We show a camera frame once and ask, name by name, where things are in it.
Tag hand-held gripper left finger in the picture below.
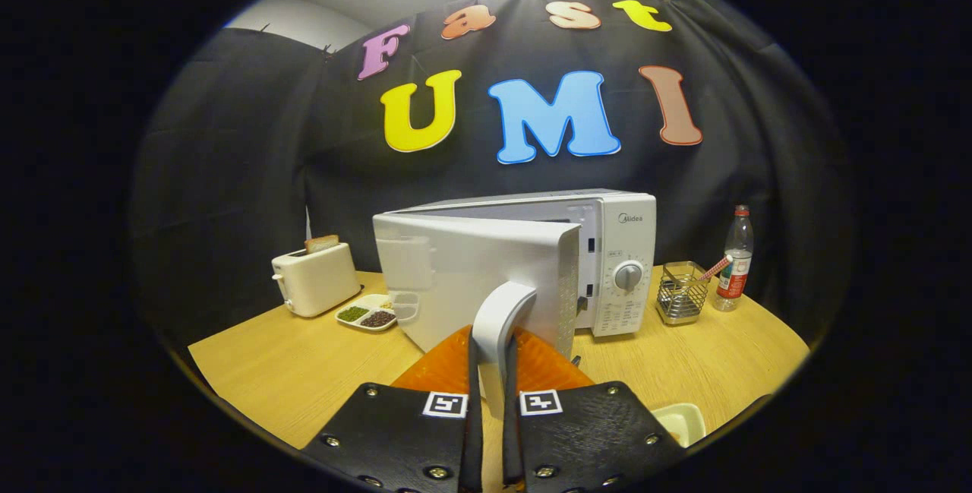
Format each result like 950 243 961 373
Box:
300 324 484 493

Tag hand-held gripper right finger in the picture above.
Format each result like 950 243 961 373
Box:
501 328 688 493

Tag white microwave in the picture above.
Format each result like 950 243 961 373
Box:
372 189 658 419

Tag white divided bean dish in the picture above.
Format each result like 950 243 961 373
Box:
335 294 398 333

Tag cream square plate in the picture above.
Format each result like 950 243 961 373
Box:
652 403 707 448

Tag cream toaster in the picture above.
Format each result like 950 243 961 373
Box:
271 242 362 318

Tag pink striped straw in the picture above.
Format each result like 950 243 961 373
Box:
699 254 734 283

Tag clear plastic water bottle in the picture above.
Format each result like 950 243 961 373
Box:
714 205 755 312

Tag metal wire utensil holder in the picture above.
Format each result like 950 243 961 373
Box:
656 261 711 326

